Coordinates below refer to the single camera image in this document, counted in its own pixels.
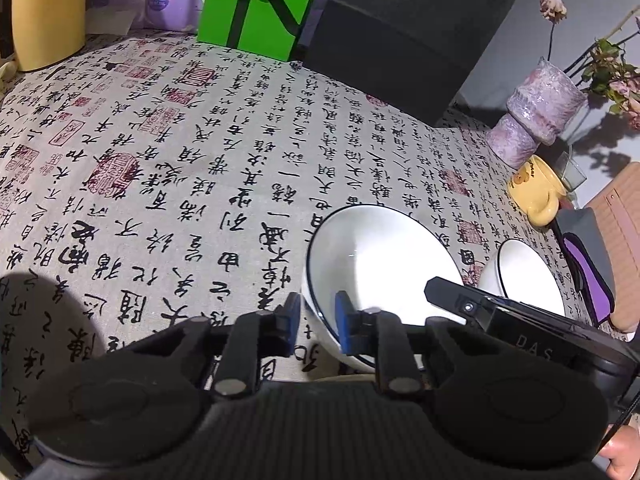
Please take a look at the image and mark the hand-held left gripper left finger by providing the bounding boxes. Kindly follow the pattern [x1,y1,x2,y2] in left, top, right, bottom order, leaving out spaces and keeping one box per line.
[102,292,303,397]

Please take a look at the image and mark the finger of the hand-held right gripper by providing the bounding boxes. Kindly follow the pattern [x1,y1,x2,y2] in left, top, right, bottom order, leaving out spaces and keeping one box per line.
[424,276,494,329]

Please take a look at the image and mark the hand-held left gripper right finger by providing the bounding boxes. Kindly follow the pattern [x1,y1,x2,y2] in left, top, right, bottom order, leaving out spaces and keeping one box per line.
[334,290,482,394]

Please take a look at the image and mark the white bowl with black rim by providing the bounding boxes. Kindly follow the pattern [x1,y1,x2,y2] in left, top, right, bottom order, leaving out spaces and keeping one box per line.
[301,203,468,373]
[477,238,566,317]

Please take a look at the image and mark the person's right hand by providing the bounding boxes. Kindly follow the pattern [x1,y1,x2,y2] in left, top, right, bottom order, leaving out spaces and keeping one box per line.
[596,426,640,480]

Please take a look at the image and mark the grey and purple cloth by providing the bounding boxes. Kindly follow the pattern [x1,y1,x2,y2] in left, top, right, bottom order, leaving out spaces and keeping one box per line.
[555,207,616,326]

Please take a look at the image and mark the pink ribbed case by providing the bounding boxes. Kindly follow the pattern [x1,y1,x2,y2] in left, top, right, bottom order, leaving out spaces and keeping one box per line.
[582,162,640,333]

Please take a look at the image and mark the yellow mug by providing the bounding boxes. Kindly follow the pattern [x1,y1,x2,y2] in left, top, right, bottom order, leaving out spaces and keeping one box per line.
[506,155,568,228]

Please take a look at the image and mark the clear drinking glass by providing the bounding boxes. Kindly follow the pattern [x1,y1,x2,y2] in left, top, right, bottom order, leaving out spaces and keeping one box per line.
[557,150,587,193]

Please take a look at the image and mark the black paper bag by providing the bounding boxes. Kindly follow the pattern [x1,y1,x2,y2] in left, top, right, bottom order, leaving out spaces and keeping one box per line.
[305,0,528,128]

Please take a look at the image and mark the dried pink flowers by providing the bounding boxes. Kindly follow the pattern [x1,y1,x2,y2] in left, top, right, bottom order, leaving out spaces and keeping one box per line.
[539,0,640,131]

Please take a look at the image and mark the green paper bag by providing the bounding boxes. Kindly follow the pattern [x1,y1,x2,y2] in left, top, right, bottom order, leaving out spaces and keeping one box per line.
[196,0,331,62]

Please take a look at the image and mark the purple tissue pack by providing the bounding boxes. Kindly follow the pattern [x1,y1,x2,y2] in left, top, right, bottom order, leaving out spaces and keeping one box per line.
[90,0,208,31]

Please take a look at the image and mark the white tissue sheet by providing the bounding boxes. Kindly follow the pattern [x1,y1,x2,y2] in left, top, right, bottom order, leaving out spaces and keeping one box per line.
[86,7,135,37]

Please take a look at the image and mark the yellow thermos jug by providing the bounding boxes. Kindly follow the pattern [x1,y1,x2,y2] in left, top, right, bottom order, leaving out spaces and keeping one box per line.
[11,0,91,73]

